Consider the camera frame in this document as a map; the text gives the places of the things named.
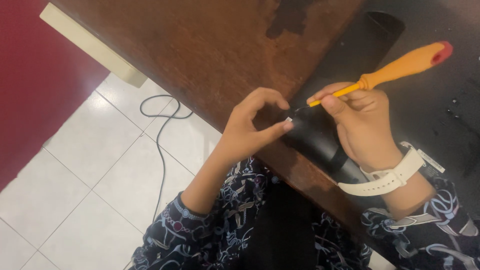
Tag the person's right hand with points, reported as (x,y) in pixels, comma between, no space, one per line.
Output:
(367,131)

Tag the person's left hand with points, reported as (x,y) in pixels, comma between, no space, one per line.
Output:
(240,138)

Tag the black hair dryer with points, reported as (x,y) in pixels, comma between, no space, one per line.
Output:
(318,138)

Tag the white wrist watch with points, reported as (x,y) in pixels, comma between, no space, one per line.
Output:
(390,178)

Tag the white label tag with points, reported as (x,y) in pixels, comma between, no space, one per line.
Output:
(431,161)

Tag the dark patterned shirt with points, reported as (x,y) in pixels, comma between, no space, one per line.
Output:
(232,210)

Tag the black table mat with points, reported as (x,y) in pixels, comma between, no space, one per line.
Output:
(442,131)

